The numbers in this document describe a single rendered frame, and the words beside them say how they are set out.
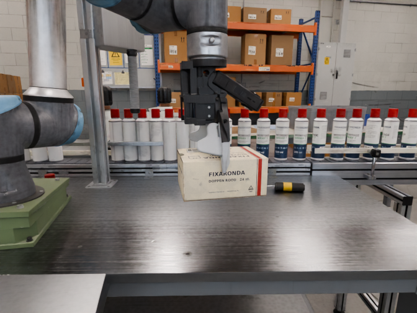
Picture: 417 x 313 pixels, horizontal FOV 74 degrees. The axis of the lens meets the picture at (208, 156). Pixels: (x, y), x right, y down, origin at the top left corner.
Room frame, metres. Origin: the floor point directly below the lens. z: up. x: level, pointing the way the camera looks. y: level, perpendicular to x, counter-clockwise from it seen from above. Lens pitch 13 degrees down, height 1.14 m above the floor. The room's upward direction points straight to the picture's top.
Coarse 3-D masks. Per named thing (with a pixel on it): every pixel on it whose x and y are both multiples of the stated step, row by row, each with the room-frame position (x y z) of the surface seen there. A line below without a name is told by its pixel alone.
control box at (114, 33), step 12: (96, 12) 0.91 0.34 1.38; (108, 12) 0.92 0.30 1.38; (96, 24) 0.92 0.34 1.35; (108, 24) 0.92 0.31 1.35; (120, 24) 0.96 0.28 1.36; (96, 36) 0.92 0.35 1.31; (108, 36) 0.92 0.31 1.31; (120, 36) 0.95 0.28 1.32; (132, 36) 1.00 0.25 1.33; (108, 48) 0.96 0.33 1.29; (120, 48) 0.96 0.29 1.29; (132, 48) 0.99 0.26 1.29; (144, 48) 1.04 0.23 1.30
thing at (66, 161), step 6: (30, 162) 1.05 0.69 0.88; (42, 162) 1.05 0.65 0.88; (48, 162) 1.05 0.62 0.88; (54, 162) 1.05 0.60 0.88; (60, 162) 1.05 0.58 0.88; (66, 162) 1.05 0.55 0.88; (72, 162) 1.05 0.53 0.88; (78, 162) 1.05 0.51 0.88; (84, 162) 1.05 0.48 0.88; (90, 162) 1.05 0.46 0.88; (114, 162) 1.05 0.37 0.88; (120, 162) 1.05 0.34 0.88; (126, 162) 1.05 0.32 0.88; (132, 162) 1.05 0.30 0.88; (138, 162) 1.05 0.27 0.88; (144, 162) 1.06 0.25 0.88; (150, 162) 1.05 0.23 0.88; (156, 162) 1.05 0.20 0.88; (162, 162) 1.05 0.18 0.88; (168, 162) 1.05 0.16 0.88; (174, 162) 1.05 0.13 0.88; (270, 162) 1.05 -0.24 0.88; (276, 162) 1.05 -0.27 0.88; (282, 162) 1.06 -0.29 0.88; (288, 162) 1.06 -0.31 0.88; (294, 162) 1.06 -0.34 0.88; (300, 162) 1.06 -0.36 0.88; (306, 162) 1.06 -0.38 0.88
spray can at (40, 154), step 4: (32, 148) 1.05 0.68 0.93; (36, 148) 1.05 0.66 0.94; (40, 148) 1.06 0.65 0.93; (44, 148) 1.07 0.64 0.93; (32, 152) 1.05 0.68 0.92; (36, 152) 1.05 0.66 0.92; (40, 152) 1.06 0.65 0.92; (44, 152) 1.07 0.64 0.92; (36, 156) 1.05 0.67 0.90; (40, 156) 1.05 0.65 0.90; (44, 156) 1.06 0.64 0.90; (36, 160) 1.05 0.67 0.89; (40, 160) 1.05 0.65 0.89; (44, 160) 1.06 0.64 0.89
